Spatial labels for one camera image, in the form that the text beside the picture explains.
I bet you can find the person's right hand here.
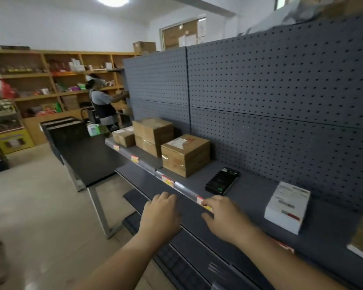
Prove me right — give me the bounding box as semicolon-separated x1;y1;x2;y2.
201;195;256;247

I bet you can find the person's left hand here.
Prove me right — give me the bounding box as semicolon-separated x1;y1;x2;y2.
138;192;182;239

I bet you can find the person's right forearm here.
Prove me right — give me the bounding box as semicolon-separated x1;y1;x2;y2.
235;226;343;290

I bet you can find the person's left forearm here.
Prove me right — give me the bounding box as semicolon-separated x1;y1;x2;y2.
73;229;182;290

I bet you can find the black handheld scanner device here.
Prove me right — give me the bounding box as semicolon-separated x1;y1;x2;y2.
205;167;240;196

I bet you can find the cardboard box with white label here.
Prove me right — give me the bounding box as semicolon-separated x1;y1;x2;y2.
161;134;211;178

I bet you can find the plain taped cardboard box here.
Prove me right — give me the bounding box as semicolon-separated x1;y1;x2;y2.
132;118;174;145
134;134;173;158

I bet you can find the small cardboard box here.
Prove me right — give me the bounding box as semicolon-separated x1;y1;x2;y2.
112;127;136;148

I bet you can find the white labelled box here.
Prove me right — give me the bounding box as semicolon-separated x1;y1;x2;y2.
264;181;311;235

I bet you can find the dark grey metal table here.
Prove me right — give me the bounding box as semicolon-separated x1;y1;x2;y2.
58;133;130;239

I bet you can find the red white price tag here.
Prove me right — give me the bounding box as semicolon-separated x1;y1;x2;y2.
275;240;295;254

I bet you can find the stack of dark shelf panels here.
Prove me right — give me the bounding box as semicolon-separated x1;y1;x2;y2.
40;117;90;165

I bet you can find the grey pegboard shelf unit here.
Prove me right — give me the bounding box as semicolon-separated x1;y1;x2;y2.
105;11;363;290

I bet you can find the cardboard box on wooden shelving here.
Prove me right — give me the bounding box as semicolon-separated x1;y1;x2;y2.
133;41;156;55

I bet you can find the yellow printed box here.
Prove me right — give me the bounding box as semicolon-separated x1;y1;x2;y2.
0;128;35;155

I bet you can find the window covered with cardboard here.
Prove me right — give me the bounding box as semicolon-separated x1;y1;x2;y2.
160;16;207;51

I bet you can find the metal rack with goods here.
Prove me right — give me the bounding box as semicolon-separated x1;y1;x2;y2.
0;98;24;176

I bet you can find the red plastic bag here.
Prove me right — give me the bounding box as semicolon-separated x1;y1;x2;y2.
0;80;18;99

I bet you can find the round ceiling light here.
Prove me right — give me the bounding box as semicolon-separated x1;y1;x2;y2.
96;0;130;8

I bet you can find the grey plastic wrap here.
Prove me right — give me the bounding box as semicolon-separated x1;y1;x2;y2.
247;2;325;35

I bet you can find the large cardboard box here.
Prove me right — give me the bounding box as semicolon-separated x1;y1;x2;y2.
320;0;363;19

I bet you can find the wooden wall shelving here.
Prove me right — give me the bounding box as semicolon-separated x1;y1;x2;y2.
0;48;140;146

